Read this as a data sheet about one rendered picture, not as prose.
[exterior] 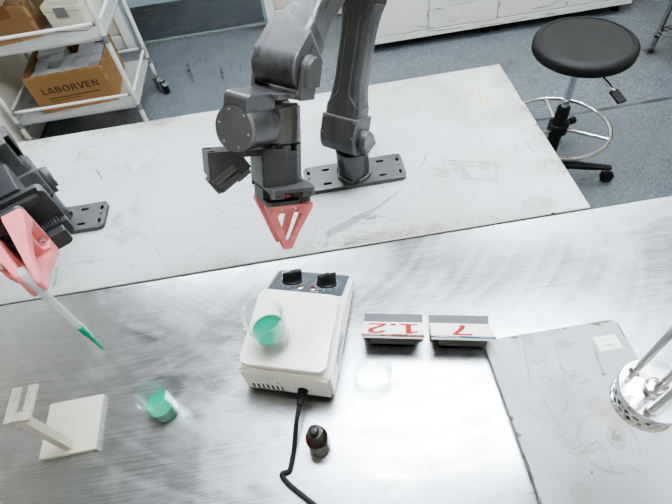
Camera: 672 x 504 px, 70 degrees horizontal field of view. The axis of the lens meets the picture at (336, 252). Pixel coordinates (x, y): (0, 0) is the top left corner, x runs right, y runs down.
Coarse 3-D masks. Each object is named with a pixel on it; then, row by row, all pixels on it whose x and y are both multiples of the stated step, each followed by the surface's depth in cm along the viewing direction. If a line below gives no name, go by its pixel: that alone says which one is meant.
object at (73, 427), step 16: (32, 384) 60; (16, 400) 59; (32, 400) 59; (80, 400) 71; (96, 400) 71; (16, 416) 58; (48, 416) 70; (64, 416) 70; (80, 416) 70; (96, 416) 69; (32, 432) 61; (48, 432) 62; (64, 432) 68; (80, 432) 68; (96, 432) 68; (48, 448) 67; (64, 448) 66; (80, 448) 67; (96, 448) 67
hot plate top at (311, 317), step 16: (288, 304) 69; (304, 304) 68; (320, 304) 68; (336, 304) 68; (288, 320) 67; (304, 320) 67; (320, 320) 66; (304, 336) 65; (320, 336) 65; (256, 352) 64; (288, 352) 64; (304, 352) 64; (320, 352) 63; (272, 368) 63; (288, 368) 63; (304, 368) 62; (320, 368) 62
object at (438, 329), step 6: (432, 324) 73; (438, 324) 73; (444, 324) 73; (432, 330) 71; (438, 330) 71; (444, 330) 71; (450, 330) 71; (456, 330) 71; (462, 330) 70; (468, 330) 70; (474, 330) 70; (480, 330) 70; (486, 330) 70; (492, 336) 68
